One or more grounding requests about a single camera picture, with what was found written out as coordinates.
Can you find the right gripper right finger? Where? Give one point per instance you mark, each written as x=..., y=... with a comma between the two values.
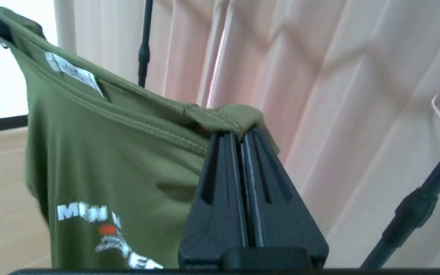
x=285, y=229

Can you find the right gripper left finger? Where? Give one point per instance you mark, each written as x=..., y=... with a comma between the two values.
x=212, y=229

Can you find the green printed shirt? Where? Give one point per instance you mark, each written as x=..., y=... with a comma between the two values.
x=109, y=160

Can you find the black clothes rack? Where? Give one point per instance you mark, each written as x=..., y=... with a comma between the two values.
x=144, y=57

